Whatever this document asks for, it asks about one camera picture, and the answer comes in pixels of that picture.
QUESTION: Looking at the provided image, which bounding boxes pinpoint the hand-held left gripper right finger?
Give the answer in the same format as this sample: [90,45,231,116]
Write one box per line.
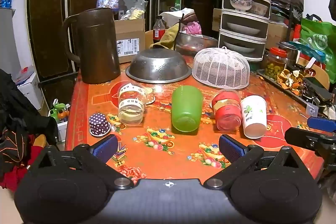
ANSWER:
[203,134,309,190]

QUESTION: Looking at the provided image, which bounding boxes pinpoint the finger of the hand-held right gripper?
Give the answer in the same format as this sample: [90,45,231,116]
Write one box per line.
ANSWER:
[285,127,328,152]
[307,116,336,133]

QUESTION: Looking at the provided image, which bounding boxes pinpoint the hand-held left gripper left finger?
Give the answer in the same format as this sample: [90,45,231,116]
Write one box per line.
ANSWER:
[31,134,134,190]

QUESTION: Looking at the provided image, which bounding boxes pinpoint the green plastic cup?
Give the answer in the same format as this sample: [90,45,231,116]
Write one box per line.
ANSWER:
[171,85,204,133]

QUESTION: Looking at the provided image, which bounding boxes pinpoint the purple polka dot cup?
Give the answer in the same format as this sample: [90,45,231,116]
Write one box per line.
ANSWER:
[89,113,112,137]

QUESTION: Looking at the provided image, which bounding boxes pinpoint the red plastic cup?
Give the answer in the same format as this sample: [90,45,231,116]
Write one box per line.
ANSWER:
[211,90,242,132]

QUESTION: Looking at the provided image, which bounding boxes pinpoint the white paper cup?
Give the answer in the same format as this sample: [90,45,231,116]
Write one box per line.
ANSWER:
[241,95,268,139]

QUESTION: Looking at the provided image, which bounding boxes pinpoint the clear labelled plastic cup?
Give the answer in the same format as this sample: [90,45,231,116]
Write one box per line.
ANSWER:
[117,81,147,127]

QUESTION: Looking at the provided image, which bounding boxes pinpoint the white adhesive hook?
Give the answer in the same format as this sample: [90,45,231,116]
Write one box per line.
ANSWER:
[306,102,319,116]

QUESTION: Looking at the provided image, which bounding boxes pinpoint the dark tray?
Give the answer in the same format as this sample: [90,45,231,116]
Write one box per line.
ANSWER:
[256,69,333,102]

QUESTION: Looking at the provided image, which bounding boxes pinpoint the dried orange peels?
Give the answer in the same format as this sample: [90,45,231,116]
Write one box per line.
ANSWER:
[278,69,308,95]

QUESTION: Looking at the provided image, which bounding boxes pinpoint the green orange toy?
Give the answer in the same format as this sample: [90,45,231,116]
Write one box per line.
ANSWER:
[49,99,70,123]

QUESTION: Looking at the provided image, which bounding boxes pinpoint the glass jar red lid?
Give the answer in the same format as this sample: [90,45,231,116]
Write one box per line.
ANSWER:
[264,47,288,80]

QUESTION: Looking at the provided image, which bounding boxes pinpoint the steel mug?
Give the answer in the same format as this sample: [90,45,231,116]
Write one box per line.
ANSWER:
[278,42,298,62]

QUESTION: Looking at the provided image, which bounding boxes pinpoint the white plastic food cover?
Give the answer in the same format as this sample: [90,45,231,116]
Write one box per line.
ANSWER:
[192,47,250,89]

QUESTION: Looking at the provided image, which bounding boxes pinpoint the green shopping bag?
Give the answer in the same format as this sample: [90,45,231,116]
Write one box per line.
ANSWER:
[299,17,336,73]

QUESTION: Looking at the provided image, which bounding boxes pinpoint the dark clothing pile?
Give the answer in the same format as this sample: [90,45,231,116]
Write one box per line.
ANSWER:
[0,69,59,190]

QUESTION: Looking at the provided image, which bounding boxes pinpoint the white cardboard box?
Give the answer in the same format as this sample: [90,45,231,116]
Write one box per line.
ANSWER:
[13,65,44,110]

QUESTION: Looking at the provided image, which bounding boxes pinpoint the steel colander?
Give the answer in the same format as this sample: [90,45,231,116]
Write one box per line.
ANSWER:
[125,49,192,83]

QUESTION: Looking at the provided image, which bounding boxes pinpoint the brown plastic pitcher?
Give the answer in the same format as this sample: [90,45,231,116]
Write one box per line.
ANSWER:
[62,7,121,84]

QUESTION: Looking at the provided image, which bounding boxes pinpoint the white plate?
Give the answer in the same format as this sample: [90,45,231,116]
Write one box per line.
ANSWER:
[223,41,256,53]
[226,22,261,33]

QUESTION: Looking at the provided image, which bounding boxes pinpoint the tiered dish storage rack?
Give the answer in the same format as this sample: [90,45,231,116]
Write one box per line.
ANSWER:
[218,0,273,62]

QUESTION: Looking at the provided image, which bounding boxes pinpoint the steel basin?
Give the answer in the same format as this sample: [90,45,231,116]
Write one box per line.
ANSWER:
[175,33,218,55]

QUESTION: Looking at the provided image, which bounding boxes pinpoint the pink cloth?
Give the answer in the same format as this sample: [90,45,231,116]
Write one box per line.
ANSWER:
[184,21,204,35]

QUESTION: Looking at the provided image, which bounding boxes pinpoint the olive green cloth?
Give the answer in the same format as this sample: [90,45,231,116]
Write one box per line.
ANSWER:
[150,23,189,50]

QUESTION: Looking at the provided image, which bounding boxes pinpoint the black stick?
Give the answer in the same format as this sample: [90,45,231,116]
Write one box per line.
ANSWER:
[172,13,185,50]

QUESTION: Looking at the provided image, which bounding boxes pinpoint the cola bottle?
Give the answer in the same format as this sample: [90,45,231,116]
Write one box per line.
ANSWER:
[152,16,166,44]

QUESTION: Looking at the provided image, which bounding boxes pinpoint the clear bag of pasta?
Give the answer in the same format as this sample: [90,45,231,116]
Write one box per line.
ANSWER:
[123,1,148,20]

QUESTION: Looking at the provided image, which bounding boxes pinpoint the patterned ceramic bowl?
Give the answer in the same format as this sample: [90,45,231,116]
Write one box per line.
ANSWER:
[228,0,254,12]

